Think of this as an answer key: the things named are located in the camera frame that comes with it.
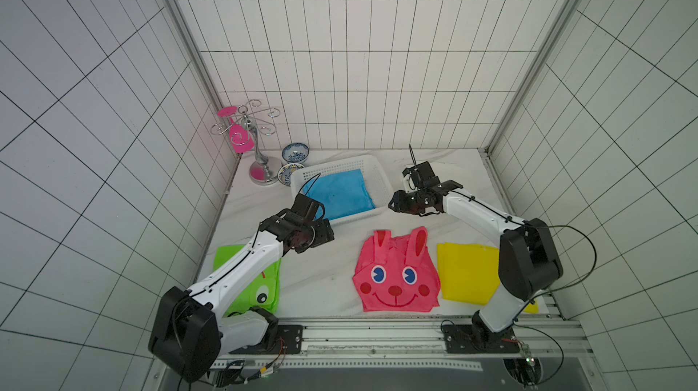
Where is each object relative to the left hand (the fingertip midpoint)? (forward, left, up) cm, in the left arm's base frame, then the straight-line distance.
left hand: (320, 241), depth 82 cm
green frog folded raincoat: (-12, +18, -8) cm, 23 cm away
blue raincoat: (+24, -5, -8) cm, 26 cm away
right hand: (+13, -21, 0) cm, 25 cm away
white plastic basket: (+22, -20, -2) cm, 30 cm away
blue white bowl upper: (+46, +16, -8) cm, 49 cm away
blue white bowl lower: (+32, +18, -6) cm, 37 cm away
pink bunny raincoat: (-7, -24, -8) cm, 27 cm away
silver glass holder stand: (+35, +27, -8) cm, 45 cm away
